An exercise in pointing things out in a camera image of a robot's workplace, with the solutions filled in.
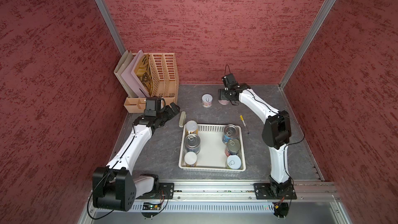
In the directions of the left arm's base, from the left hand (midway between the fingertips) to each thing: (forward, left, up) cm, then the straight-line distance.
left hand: (174, 114), depth 84 cm
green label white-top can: (-22, -32, -10) cm, 40 cm away
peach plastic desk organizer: (+44, +12, -1) cm, 46 cm away
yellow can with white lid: (-7, -10, -3) cm, 12 cm away
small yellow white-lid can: (-21, -10, -10) cm, 25 cm away
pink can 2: (+13, -29, -5) cm, 32 cm away
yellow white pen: (+7, -42, -16) cm, 46 cm away
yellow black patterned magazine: (+32, +24, +2) cm, 39 cm away
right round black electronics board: (-41, -52, -14) cm, 68 cm away
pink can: (+19, -18, -11) cm, 28 cm away
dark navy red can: (-16, -32, -8) cm, 37 cm away
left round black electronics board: (-40, +10, -19) cm, 46 cm away
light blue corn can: (-7, -32, -7) cm, 33 cm away
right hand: (+15, -29, -3) cm, 33 cm away
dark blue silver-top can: (-14, -11, -7) cm, 19 cm away
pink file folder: (+19, +28, +5) cm, 34 cm away
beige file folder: (+28, +33, +13) cm, 45 cm away
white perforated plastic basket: (-19, -21, -13) cm, 31 cm away
